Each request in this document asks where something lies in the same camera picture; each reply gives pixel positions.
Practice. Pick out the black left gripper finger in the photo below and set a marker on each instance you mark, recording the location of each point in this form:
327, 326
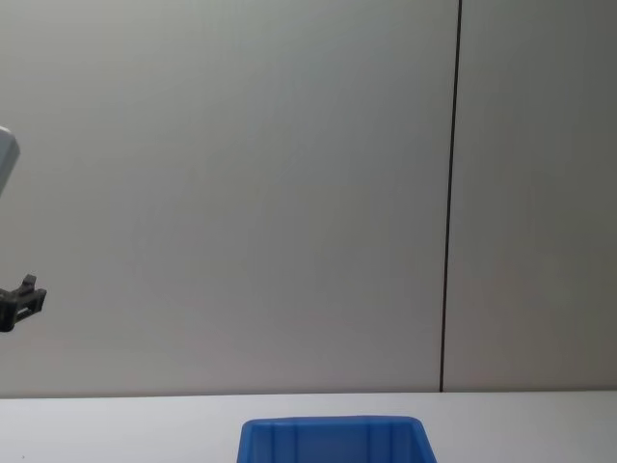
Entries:
14, 301

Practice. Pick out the blue plastic bin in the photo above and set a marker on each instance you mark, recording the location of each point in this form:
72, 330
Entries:
337, 441

